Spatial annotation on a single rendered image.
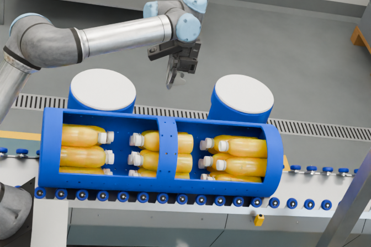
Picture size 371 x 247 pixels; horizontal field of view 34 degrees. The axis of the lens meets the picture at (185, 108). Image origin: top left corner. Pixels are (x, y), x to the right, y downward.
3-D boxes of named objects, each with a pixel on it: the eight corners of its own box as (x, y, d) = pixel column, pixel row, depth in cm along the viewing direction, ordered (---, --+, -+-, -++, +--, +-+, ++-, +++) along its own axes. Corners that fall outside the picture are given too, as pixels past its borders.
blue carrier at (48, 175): (265, 211, 239) (290, 167, 219) (36, 202, 218) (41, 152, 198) (252, 154, 258) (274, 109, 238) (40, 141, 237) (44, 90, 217)
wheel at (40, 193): (36, 184, 216) (36, 184, 218) (31, 197, 216) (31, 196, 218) (48, 189, 217) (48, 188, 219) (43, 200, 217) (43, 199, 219)
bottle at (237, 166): (264, 176, 236) (218, 173, 232) (266, 157, 236) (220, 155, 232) (271, 178, 229) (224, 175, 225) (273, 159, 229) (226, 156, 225)
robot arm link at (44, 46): (28, 39, 149) (202, 7, 169) (17, 28, 158) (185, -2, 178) (35, 83, 154) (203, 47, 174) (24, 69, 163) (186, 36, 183)
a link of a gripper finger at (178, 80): (183, 95, 207) (189, 74, 201) (165, 94, 205) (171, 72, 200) (181, 90, 209) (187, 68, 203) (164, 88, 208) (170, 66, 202)
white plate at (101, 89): (60, 74, 261) (60, 76, 261) (87, 114, 244) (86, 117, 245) (118, 64, 275) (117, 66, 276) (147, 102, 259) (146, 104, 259)
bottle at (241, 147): (272, 136, 233) (226, 133, 228) (276, 150, 228) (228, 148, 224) (266, 148, 238) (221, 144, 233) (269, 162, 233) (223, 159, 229)
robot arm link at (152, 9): (157, 7, 175) (191, 5, 180) (141, -2, 184) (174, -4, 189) (155, 33, 178) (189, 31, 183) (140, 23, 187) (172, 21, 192)
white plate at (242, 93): (277, 86, 289) (277, 88, 290) (223, 67, 291) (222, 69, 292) (268, 119, 267) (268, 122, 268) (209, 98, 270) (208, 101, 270)
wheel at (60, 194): (57, 186, 218) (57, 184, 220) (52, 197, 218) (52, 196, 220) (69, 190, 219) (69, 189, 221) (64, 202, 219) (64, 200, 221)
